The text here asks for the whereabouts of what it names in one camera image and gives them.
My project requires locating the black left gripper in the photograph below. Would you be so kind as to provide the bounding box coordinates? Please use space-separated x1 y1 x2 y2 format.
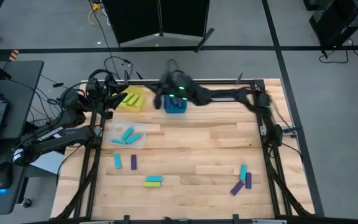
85 76 130 121

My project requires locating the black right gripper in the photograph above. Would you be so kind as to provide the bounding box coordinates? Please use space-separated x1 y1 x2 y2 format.
144 70 200 110

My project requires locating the yellow plastic bin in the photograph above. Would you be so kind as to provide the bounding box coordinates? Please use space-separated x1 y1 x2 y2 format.
115 86 147 113

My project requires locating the blue plastic bin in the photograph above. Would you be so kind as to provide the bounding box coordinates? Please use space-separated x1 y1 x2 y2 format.
162 94 188 114

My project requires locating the clear plastic bin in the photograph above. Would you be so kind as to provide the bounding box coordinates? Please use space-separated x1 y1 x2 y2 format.
106 119 148 149

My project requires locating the black folding divider screen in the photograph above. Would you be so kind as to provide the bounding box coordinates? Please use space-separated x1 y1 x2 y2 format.
101 0 216 53

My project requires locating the dark grey desk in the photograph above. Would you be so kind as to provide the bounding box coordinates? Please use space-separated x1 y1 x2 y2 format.
0 60 45 216

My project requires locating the silver mounting plate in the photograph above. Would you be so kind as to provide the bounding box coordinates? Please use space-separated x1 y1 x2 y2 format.
259 122 301 137

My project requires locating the black computer mouse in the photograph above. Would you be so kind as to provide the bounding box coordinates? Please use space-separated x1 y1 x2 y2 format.
0 161 14 190

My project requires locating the black equipment cart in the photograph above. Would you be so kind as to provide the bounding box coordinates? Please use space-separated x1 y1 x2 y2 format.
308 0 358 48

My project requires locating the thick black coiled cable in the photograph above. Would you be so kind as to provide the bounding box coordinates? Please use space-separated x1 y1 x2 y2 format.
88 68 115 81

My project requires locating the thin black cable loop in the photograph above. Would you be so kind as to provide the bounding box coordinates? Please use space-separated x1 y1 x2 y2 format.
103 55 134 79

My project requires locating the black aluminium table frame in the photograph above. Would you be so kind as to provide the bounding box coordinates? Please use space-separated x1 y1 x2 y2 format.
50 78 316 224

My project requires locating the long black floor cable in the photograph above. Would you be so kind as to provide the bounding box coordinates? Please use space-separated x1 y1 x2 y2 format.
87 0 119 80

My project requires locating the yellow cable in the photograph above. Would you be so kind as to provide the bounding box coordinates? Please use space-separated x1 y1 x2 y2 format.
87 2 105 26

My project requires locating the black cable with plug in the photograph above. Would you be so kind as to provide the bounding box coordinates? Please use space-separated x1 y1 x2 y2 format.
318 37 358 65

